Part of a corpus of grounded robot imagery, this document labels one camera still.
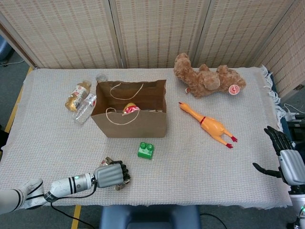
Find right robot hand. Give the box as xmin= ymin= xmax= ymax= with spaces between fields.
xmin=252 ymin=125 xmax=305 ymax=186

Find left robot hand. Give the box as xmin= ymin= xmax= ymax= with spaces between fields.
xmin=93 ymin=161 xmax=131 ymax=189

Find shiny snack packet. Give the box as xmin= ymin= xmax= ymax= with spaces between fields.
xmin=99 ymin=156 xmax=125 ymax=192

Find green toy block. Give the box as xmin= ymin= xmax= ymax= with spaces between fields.
xmin=137 ymin=142 xmax=154 ymax=160

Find green chips can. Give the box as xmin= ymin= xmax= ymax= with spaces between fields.
xmin=122 ymin=106 xmax=141 ymax=115

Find brown paper shopping bag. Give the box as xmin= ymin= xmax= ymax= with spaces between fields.
xmin=90 ymin=78 xmax=167 ymax=138

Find small clear plastic bottle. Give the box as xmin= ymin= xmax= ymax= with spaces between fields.
xmin=73 ymin=94 xmax=97 ymax=125

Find amber tea bottle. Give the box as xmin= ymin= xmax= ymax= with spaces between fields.
xmin=65 ymin=80 xmax=92 ymax=112

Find black equipment box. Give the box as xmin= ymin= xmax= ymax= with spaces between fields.
xmin=285 ymin=119 xmax=305 ymax=146

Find blue padded seat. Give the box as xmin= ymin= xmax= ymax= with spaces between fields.
xmin=99 ymin=204 xmax=201 ymax=229

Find white woven tablecloth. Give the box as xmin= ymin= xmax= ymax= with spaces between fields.
xmin=0 ymin=64 xmax=296 ymax=210

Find yellow rubber chicken toy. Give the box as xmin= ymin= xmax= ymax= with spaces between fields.
xmin=178 ymin=101 xmax=238 ymax=149

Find brown plush teddy bear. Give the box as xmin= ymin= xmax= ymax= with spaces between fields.
xmin=173 ymin=52 xmax=247 ymax=98

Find bamboo folding screen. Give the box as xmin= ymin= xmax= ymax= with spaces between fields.
xmin=0 ymin=0 xmax=305 ymax=96

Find blue rounded chair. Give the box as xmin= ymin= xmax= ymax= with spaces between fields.
xmin=0 ymin=35 xmax=12 ymax=62

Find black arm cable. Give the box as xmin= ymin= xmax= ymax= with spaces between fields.
xmin=44 ymin=178 xmax=101 ymax=229

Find black floor cable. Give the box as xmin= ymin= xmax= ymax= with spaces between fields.
xmin=199 ymin=213 xmax=227 ymax=227

